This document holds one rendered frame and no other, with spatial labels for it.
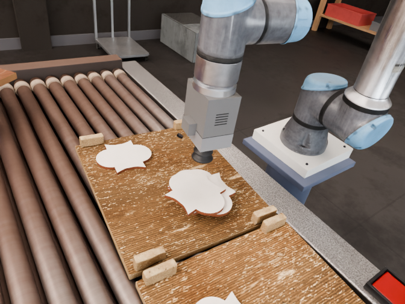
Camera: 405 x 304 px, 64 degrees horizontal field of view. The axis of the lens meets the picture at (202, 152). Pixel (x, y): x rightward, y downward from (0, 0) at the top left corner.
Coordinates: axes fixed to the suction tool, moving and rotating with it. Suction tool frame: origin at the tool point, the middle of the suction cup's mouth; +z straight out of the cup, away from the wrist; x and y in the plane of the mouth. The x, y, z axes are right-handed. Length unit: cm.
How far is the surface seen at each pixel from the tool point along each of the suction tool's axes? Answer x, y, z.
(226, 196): 6.2, 2.8, 10.3
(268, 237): 11.1, 13.5, 13.7
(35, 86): -28, -69, 16
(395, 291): 28.1, 32.4, 14.4
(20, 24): -33, -350, 79
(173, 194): -5.0, -0.6, 9.4
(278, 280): 7.0, 22.3, 13.7
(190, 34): 143, -307, 76
